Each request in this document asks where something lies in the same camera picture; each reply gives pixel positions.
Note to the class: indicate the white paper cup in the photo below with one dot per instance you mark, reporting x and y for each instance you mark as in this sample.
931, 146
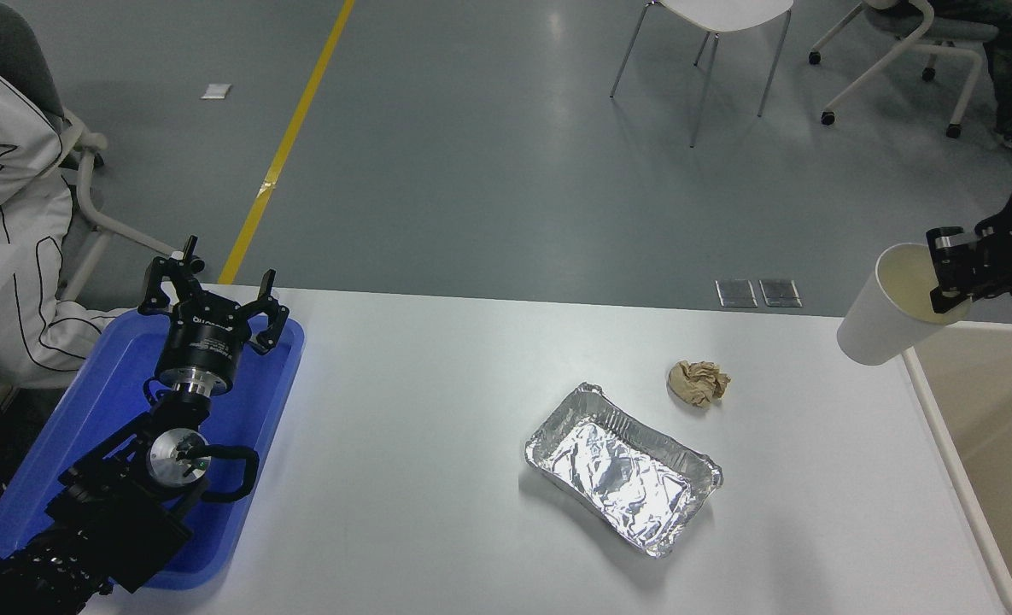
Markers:
877, 329

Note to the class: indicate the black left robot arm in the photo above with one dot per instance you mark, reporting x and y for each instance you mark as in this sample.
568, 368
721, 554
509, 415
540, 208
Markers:
121, 512

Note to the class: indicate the white chair with metal legs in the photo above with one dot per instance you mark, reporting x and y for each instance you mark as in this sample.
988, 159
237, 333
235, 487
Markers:
728, 13

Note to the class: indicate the grey white wheeled chair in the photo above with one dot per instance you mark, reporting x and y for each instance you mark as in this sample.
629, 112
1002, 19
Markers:
941, 32

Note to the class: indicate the large pale bin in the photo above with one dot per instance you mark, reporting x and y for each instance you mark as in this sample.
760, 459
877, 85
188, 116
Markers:
1009, 427

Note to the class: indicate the grey floor outlet plate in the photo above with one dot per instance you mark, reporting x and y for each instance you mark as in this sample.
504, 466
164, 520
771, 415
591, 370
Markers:
780, 293
736, 293

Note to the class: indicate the crumpled tan paper ball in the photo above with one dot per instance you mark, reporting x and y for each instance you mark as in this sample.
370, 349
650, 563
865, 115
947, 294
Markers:
698, 382

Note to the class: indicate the grey white office chair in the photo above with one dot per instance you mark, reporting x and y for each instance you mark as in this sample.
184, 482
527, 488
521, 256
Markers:
87, 196

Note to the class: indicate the silver foil tray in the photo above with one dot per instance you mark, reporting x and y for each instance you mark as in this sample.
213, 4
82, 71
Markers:
621, 474

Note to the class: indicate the blue plastic tray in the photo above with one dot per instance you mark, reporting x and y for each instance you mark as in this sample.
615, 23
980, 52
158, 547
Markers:
104, 393

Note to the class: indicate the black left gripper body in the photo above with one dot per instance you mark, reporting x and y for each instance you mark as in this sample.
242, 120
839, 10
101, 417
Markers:
202, 346

